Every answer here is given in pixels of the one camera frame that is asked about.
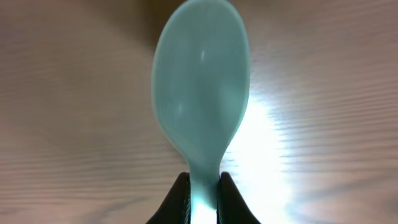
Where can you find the light blue plastic spoon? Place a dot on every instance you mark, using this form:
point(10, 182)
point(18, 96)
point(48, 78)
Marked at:
point(200, 86)

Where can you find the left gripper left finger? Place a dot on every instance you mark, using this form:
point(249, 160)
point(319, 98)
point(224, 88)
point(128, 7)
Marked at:
point(175, 208)

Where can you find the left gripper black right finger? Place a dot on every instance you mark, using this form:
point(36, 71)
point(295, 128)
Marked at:
point(231, 207)

